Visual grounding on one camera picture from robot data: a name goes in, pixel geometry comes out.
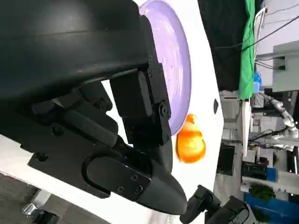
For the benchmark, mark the chrome table caster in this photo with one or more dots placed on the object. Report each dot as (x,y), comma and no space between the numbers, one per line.
(32,210)

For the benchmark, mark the black curtain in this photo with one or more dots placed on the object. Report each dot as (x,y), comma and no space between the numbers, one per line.
(224,42)

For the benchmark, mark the blue crate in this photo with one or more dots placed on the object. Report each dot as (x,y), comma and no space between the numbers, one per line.
(275,207)

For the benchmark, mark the small blue box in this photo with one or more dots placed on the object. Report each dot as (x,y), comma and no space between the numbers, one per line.
(257,82)

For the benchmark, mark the lilac plate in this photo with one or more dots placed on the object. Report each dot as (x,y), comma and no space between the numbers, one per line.
(172,58)

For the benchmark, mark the green cloth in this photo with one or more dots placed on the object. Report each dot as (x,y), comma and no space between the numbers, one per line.
(248,58)

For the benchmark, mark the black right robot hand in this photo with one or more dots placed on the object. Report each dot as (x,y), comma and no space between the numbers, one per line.
(203,203)

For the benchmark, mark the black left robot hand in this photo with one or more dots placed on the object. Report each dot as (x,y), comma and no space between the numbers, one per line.
(70,58)

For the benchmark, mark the grey cabinet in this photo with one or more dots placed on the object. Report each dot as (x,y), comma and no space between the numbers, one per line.
(287,65)

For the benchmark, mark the black table grommet hole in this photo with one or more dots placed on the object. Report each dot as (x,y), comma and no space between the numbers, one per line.
(216,106)

